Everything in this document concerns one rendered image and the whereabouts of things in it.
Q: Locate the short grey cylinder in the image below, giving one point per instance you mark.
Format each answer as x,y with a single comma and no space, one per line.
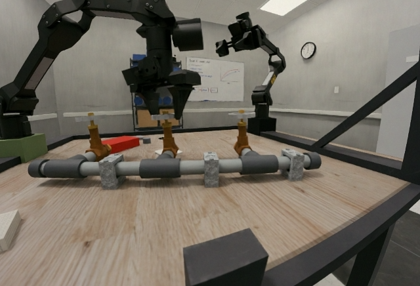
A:
146,140

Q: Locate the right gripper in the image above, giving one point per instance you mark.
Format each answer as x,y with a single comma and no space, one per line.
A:
250,40

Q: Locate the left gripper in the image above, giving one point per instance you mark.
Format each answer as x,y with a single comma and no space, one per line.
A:
182,80

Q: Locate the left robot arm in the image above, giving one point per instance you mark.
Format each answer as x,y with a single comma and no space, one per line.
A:
57,32

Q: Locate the black diagonal bar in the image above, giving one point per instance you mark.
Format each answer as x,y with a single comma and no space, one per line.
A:
410,170

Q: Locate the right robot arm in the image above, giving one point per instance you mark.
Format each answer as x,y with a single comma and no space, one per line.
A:
241,25

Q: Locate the red rectangular block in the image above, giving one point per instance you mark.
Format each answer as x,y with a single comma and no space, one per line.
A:
122,143

